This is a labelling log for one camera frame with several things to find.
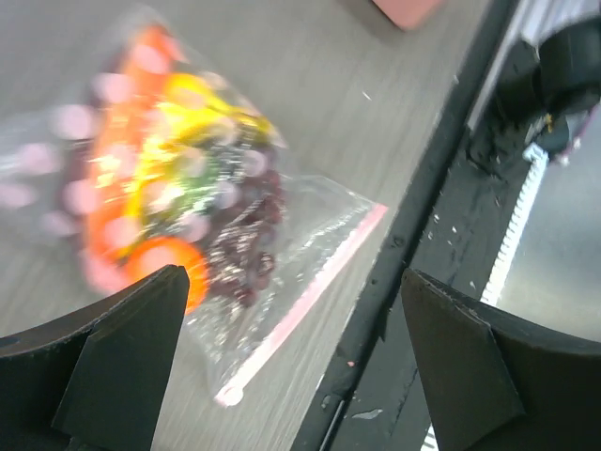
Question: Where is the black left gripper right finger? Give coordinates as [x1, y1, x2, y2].
[401, 269, 600, 451]

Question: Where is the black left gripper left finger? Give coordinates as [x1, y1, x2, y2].
[1, 265, 190, 450]

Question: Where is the orange fruit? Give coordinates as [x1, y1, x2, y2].
[123, 236, 209, 317]

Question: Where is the dark red grape bunch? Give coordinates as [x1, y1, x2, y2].
[201, 144, 285, 307]

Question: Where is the clear pink-dotted zip bag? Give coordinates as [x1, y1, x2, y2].
[1, 8, 386, 406]

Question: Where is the orange carrot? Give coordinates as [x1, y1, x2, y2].
[84, 23, 178, 291]

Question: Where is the yellow banana bunch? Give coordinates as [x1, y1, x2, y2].
[125, 72, 273, 240]

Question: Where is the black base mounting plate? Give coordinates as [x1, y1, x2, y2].
[293, 1, 549, 450]

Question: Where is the pink compartment organizer box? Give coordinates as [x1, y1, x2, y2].
[373, 0, 445, 31]

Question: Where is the white slotted cable duct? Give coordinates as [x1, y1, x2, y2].
[422, 143, 551, 451]

